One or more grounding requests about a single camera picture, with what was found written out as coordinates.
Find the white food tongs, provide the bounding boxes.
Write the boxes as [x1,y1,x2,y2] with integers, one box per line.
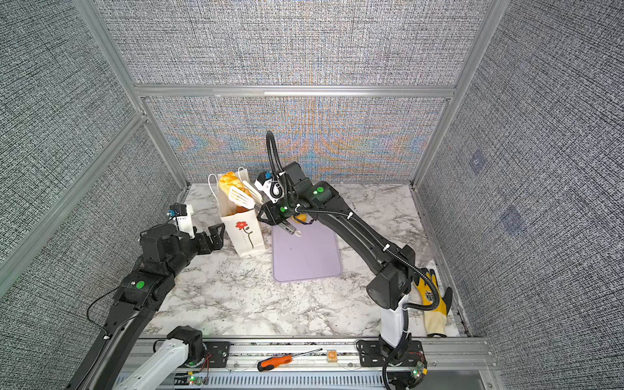
[227,180,302,237]

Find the white floral paper bag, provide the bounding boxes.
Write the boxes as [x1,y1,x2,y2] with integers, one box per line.
[209,167,265,257]

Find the twisted braided bread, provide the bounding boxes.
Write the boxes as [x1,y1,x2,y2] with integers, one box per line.
[218,172,251,196]

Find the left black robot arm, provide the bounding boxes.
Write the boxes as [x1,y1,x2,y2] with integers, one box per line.
[66,224,225,389]

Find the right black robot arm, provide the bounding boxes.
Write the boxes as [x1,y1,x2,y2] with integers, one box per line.
[257,131,442,363]

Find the lilac plastic tray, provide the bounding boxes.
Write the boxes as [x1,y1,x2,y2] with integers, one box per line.
[271,222,343,283]

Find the small orange block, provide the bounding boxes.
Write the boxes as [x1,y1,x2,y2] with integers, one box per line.
[327,350,338,363]

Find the yellow white object right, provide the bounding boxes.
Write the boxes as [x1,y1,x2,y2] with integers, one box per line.
[414,268,453,338]

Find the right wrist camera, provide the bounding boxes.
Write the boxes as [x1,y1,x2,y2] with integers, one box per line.
[254,171,284,203]

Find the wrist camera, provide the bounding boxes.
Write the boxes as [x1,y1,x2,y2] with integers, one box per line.
[167,203,195,239]
[254,171,284,203]

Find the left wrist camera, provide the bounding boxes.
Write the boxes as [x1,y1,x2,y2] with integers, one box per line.
[167,203,195,239]

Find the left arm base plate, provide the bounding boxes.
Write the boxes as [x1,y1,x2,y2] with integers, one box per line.
[198,341,232,369]

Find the orange handled screwdriver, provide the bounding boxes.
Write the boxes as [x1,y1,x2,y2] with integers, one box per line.
[257,348,323,372]

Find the aluminium front rail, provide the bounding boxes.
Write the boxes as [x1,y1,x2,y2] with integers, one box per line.
[111,328,504,389]

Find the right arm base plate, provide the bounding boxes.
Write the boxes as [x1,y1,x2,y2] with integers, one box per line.
[356,339,427,368]

